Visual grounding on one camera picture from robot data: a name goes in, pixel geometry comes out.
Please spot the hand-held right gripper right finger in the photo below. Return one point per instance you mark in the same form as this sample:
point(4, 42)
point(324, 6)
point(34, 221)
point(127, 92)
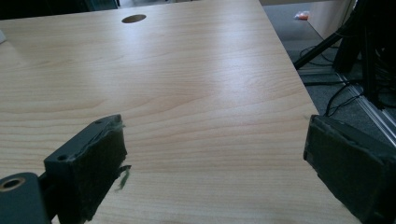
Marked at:
point(348, 168)

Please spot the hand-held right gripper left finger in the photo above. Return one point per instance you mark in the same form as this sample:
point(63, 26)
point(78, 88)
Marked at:
point(90, 168)

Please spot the black metal stand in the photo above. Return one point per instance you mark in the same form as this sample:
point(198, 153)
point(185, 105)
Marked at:
point(355, 40)

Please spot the light wooden cabinet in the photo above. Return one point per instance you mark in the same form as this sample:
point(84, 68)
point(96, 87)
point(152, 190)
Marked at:
point(330, 15)

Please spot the orange plastic bag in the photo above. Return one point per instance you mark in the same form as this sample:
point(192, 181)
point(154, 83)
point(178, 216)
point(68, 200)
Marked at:
point(302, 15)

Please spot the aluminium rail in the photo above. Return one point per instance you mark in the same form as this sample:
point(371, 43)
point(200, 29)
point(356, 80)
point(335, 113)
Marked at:
point(373, 105)

